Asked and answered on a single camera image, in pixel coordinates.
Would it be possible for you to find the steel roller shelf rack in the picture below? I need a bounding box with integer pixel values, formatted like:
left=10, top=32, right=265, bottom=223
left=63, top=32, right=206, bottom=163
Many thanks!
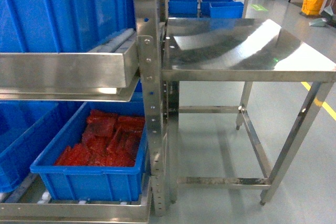
left=1, top=0, right=169, bottom=223

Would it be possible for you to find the red plastic parts pile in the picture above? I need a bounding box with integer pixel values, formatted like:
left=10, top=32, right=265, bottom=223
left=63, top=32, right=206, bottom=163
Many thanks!
left=54, top=109, right=145, bottom=167

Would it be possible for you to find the blue bin with red parts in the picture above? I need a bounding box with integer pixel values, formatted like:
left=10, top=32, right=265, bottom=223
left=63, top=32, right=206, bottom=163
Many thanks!
left=30, top=101, right=147, bottom=201

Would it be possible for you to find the stainless steel side table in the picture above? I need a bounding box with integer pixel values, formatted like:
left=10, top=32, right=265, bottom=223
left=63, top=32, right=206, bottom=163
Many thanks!
left=162, top=17, right=335, bottom=205

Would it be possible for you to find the blue bin lower middle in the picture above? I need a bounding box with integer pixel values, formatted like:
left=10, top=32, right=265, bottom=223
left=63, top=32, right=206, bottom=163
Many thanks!
left=1, top=101, right=82, bottom=193

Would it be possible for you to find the large blue bin upper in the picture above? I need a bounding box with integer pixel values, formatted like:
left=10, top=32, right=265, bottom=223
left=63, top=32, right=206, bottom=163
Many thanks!
left=1, top=0, right=135, bottom=52

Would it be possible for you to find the yellow mop bucket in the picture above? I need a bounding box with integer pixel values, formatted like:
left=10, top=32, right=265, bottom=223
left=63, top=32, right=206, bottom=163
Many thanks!
left=301, top=0, right=324, bottom=16

